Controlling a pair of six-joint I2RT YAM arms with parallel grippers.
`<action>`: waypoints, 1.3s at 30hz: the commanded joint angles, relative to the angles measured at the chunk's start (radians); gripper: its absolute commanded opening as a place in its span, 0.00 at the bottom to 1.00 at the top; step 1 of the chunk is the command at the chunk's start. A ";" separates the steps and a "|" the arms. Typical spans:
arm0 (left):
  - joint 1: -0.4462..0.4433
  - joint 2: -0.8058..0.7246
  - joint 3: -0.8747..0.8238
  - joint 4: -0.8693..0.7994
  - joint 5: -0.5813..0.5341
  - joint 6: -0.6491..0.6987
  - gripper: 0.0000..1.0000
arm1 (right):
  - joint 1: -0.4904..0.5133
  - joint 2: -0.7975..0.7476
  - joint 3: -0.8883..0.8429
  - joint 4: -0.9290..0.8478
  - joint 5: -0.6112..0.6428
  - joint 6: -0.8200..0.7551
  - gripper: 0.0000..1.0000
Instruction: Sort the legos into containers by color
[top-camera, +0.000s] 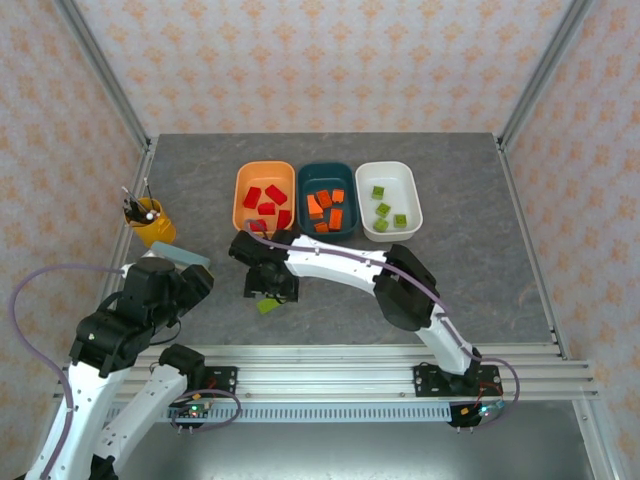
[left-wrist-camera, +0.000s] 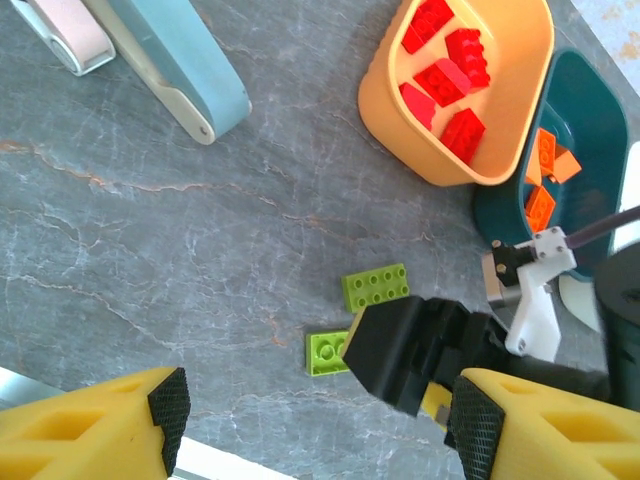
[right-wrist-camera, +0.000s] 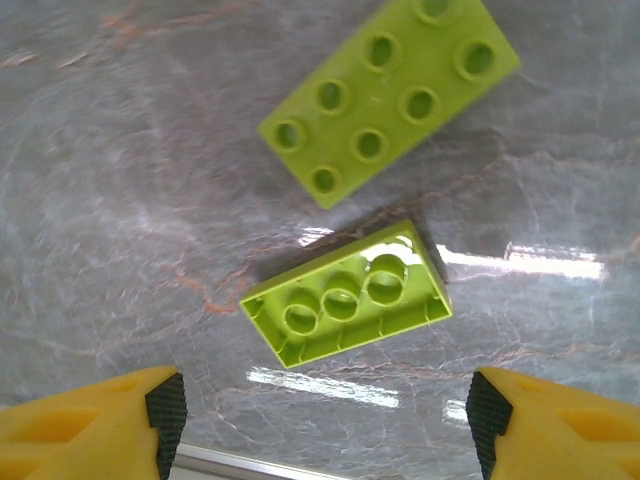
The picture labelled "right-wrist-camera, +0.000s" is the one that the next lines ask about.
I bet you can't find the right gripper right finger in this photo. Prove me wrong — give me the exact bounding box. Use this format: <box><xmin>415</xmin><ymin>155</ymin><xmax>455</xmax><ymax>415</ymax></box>
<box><xmin>465</xmin><ymin>366</ymin><xmax>640</xmax><ymax>480</ymax></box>

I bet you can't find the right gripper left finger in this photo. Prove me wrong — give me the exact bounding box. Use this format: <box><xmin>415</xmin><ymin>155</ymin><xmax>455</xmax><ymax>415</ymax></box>
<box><xmin>0</xmin><ymin>364</ymin><xmax>189</xmax><ymax>480</ymax></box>

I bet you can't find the green two-by-four lego brick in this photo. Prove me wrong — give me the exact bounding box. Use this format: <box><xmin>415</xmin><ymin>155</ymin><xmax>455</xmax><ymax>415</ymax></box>
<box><xmin>238</xmin><ymin>218</ymin><xmax>454</xmax><ymax>371</ymax></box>

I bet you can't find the green two-by-four lego plate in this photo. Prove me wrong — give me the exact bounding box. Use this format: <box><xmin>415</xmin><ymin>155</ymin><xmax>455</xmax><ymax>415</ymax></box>
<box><xmin>257</xmin><ymin>0</ymin><xmax>523</xmax><ymax>211</ymax></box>

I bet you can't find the wide aluminium table rail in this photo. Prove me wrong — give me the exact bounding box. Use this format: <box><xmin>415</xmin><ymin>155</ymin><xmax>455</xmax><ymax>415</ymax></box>
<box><xmin>172</xmin><ymin>442</ymin><xmax>342</xmax><ymax>480</ymax></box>

